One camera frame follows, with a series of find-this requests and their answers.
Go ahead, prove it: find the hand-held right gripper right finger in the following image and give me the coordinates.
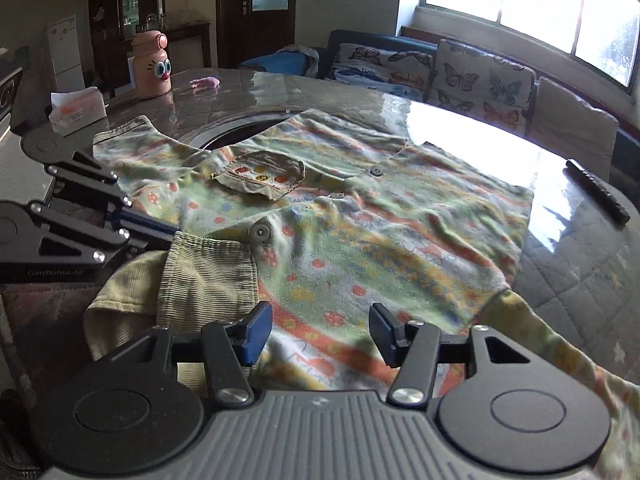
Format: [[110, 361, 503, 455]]
[[368, 303, 532, 407]]

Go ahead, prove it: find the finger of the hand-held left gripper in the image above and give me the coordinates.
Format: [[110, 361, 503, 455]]
[[45, 150, 173, 235], [29, 199, 177, 267]]

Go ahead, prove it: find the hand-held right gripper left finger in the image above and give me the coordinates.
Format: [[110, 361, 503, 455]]
[[97, 301, 274, 407]]

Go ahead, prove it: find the colourful patterned children's shirt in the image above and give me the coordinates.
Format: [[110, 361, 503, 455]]
[[82, 109, 640, 480]]

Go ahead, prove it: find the white tissue box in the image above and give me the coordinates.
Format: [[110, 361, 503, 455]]
[[49, 86, 108, 137]]

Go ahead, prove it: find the dark box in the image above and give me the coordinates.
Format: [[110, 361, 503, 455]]
[[0, 46, 32, 132]]

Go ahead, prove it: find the pink cartoon face bottle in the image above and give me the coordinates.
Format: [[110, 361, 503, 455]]
[[129, 30, 174, 100]]

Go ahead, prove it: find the white refrigerator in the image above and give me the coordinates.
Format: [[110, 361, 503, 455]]
[[47, 14, 86, 92]]

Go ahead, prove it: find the round metal pot recess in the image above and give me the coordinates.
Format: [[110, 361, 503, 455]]
[[177, 109, 303, 152]]

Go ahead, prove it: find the dark wooden display cabinet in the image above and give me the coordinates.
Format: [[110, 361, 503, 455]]
[[87, 0, 169, 97]]

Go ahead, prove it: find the dark wooden sideboard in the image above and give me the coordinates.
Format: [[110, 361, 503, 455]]
[[165, 21, 212, 69]]

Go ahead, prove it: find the dark wooden door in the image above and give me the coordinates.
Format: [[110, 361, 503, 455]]
[[215, 0, 297, 69]]

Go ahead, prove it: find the blue cloth pile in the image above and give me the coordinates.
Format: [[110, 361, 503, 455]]
[[240, 44, 321, 79]]

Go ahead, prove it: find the black remote control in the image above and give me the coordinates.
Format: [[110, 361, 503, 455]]
[[563, 158, 632, 226]]

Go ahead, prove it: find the butterfly print cushion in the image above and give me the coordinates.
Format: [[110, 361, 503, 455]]
[[325, 42, 437, 102], [431, 38, 537, 137]]

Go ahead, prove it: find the white plain cushion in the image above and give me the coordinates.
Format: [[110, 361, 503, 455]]
[[528, 76, 621, 177]]

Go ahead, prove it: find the dark blue sofa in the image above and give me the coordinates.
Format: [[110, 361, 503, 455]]
[[239, 29, 640, 186]]

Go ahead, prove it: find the large bright window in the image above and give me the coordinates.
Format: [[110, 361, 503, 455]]
[[400, 0, 640, 92]]

